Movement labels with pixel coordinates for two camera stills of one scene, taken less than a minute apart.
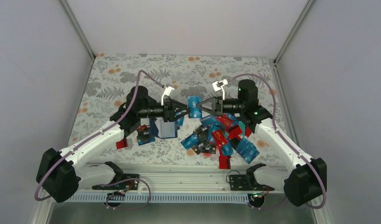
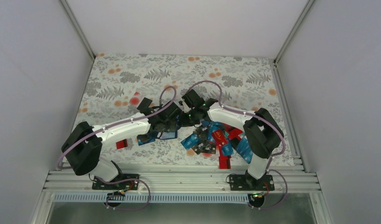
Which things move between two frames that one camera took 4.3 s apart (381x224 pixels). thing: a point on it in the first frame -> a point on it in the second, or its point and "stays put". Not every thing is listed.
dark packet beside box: x=143 y=139 stays put
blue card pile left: x=190 y=141 stays put
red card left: x=122 y=143 stays put
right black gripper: x=214 y=105 -> x=184 y=122
